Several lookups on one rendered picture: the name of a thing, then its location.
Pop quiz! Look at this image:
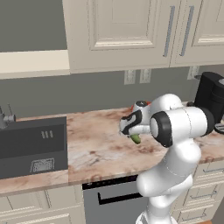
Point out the cream drawer front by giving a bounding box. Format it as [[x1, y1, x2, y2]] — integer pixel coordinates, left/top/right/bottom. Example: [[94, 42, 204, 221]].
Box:
[[183, 178, 224, 207], [171, 201, 219, 224], [192, 159, 224, 179]]

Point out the black coffee machine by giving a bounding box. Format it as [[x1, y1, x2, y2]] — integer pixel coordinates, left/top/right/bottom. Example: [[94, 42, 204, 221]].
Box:
[[193, 71, 224, 136]]

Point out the dark grey sink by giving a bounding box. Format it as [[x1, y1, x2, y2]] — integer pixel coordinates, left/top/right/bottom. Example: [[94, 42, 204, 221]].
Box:
[[0, 115, 69, 180]]

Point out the cream base cupboard run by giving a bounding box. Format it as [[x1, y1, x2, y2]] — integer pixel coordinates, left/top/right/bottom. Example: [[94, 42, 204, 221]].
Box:
[[0, 184, 87, 224]]

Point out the narrow cream cupboard door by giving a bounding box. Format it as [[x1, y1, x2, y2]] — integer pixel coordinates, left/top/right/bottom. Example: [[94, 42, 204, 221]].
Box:
[[170, 0, 224, 68]]

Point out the black dishwasher handle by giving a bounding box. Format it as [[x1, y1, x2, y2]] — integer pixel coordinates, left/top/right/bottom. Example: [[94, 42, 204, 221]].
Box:
[[97, 191, 144, 206]]

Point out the grey dishwasher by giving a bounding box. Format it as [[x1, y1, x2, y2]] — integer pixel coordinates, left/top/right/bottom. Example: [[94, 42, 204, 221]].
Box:
[[81, 174, 151, 224]]

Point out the grey cupboard door handle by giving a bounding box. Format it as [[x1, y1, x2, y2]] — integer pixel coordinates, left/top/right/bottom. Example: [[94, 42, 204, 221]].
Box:
[[162, 5, 176, 58], [178, 5, 195, 58]]

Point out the grey tap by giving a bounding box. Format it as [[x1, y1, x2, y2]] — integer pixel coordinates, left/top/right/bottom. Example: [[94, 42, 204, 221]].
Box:
[[0, 104, 18, 130]]

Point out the grey drawer handle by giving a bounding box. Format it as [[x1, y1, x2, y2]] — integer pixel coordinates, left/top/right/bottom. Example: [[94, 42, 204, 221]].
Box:
[[190, 190, 219, 201], [179, 213, 208, 223], [203, 166, 224, 174]]

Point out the wide cream cupboard door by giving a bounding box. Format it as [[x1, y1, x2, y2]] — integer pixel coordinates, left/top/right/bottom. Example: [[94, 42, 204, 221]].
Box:
[[61, 0, 177, 74]]

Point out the white wall socket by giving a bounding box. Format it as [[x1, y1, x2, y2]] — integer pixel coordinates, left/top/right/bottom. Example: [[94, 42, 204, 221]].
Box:
[[139, 68, 152, 85], [186, 66, 200, 81], [123, 69, 137, 86]]

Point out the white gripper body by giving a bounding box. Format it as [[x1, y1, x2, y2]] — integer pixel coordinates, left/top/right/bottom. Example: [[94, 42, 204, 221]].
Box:
[[119, 121, 151, 137]]

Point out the cream ledge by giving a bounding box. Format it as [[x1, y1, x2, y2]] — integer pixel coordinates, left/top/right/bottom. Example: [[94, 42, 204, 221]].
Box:
[[0, 49, 71, 81]]

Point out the green cucumber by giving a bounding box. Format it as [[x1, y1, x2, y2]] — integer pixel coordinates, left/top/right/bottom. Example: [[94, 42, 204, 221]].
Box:
[[129, 133, 142, 145]]

